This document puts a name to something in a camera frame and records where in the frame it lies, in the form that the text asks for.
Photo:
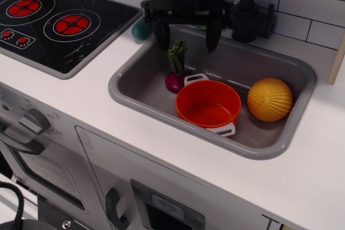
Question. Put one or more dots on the wooden side panel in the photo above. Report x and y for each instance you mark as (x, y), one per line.
(337, 62)

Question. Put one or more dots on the black toy stove top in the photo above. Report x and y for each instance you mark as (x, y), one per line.
(60, 37)

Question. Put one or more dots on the oven door with window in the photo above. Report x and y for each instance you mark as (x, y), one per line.
(61, 173)

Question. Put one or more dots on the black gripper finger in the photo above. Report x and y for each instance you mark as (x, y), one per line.
(161, 30)
(213, 31)

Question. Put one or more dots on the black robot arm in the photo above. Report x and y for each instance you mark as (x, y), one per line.
(160, 14)

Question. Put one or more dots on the grey oven knob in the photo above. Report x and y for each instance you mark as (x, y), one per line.
(35, 121)

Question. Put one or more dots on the yellow ribbed toy ball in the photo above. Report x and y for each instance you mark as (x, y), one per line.
(270, 99)

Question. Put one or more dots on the grey oven door handle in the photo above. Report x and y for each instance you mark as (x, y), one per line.
(30, 147)

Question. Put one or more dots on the dark grey cabinet handle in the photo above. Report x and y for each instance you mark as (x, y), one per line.
(112, 200)

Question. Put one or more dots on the orange toy pot white handles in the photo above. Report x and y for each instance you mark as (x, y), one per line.
(210, 104)

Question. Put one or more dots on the dark green toy cucumber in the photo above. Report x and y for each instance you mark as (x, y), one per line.
(142, 29)

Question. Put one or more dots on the black toy faucet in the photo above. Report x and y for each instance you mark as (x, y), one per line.
(248, 23)

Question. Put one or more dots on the purple toy beet green leaves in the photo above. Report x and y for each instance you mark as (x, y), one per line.
(174, 81)

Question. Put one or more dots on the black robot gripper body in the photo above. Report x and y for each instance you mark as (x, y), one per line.
(186, 11)

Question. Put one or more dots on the grey dishwasher control panel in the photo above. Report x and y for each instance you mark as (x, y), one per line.
(158, 211)

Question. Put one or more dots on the light green toy cabbage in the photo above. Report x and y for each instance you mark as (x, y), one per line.
(199, 27)

